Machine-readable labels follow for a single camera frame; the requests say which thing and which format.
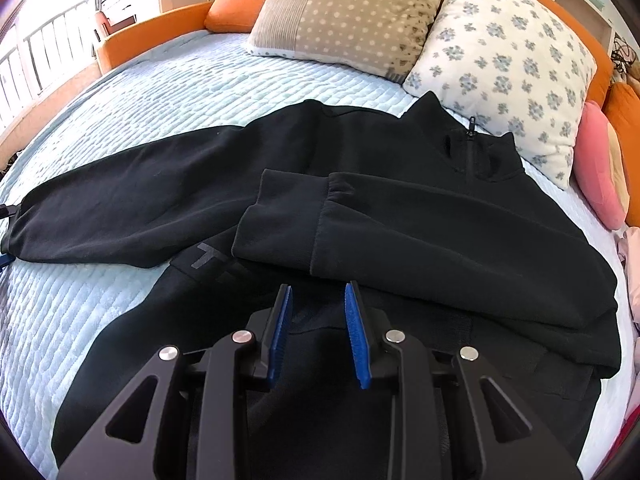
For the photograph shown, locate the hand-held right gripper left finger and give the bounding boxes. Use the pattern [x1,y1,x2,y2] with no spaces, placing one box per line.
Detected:
[57,284,293,480]

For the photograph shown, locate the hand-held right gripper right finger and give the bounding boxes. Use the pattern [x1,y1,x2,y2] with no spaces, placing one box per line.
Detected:
[344,280,583,480]

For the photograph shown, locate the black zip-neck sweater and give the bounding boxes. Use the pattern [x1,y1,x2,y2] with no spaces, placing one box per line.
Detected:
[0,91,622,480]

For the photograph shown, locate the pale pink clothes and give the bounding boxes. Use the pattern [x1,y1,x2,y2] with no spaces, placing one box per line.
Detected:
[617,227,640,331]

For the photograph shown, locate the light blue quilted blanket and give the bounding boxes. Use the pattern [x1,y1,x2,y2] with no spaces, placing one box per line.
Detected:
[0,30,636,480]

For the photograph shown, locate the balcony railing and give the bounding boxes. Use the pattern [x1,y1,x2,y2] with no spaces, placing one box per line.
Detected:
[0,2,96,126]

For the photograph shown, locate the pink round cushion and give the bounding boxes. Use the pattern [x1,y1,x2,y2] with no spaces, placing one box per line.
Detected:
[572,100,630,231]

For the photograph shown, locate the white floral pillow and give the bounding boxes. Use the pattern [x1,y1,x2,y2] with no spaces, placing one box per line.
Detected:
[402,0,598,191]

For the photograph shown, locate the beige patchwork pillow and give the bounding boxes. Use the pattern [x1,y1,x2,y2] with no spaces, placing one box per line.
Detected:
[246,0,447,83]

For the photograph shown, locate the large orange side cushion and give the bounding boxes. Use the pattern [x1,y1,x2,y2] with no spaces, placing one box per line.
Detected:
[602,82,640,201]

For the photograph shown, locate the white shelf unit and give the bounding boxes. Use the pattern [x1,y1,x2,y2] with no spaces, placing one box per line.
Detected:
[542,0,618,56]

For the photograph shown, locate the orange bed frame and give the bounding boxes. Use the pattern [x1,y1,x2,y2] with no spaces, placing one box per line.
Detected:
[92,0,640,211]

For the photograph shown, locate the tangle of black cables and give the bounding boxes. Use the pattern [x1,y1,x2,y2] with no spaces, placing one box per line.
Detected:
[611,35,640,68]

